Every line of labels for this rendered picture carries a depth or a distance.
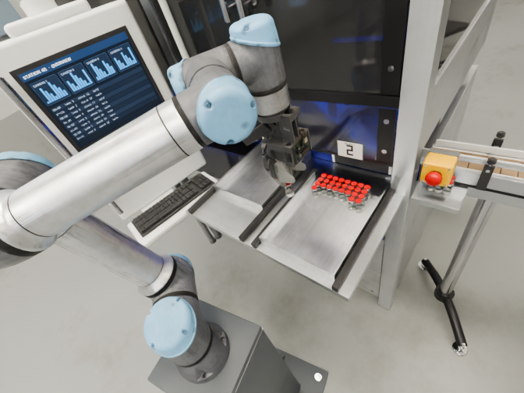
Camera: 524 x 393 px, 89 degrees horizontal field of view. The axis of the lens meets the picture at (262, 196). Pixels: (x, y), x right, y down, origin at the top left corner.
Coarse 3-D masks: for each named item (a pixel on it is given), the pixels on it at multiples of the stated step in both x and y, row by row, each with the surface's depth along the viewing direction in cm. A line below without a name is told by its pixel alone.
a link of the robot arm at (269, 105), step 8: (288, 88) 49; (264, 96) 47; (272, 96) 47; (280, 96) 48; (288, 96) 49; (264, 104) 48; (272, 104) 48; (280, 104) 48; (288, 104) 50; (264, 112) 49; (272, 112) 49; (280, 112) 50
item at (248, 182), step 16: (256, 160) 120; (304, 160) 108; (224, 176) 112; (240, 176) 115; (256, 176) 112; (224, 192) 106; (240, 192) 107; (256, 192) 105; (272, 192) 97; (256, 208) 98
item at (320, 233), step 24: (384, 192) 84; (288, 216) 92; (312, 216) 89; (336, 216) 86; (360, 216) 84; (264, 240) 83; (288, 240) 84; (312, 240) 82; (336, 240) 80; (312, 264) 73; (336, 264) 74
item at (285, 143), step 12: (288, 108) 51; (264, 120) 51; (276, 120) 50; (288, 120) 50; (276, 132) 55; (288, 132) 52; (300, 132) 56; (264, 144) 57; (276, 144) 54; (288, 144) 54; (300, 144) 55; (276, 156) 59; (288, 156) 56; (300, 156) 56
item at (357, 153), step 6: (342, 144) 87; (348, 144) 86; (354, 144) 84; (360, 144) 83; (342, 150) 89; (354, 150) 86; (360, 150) 84; (348, 156) 89; (354, 156) 87; (360, 156) 86
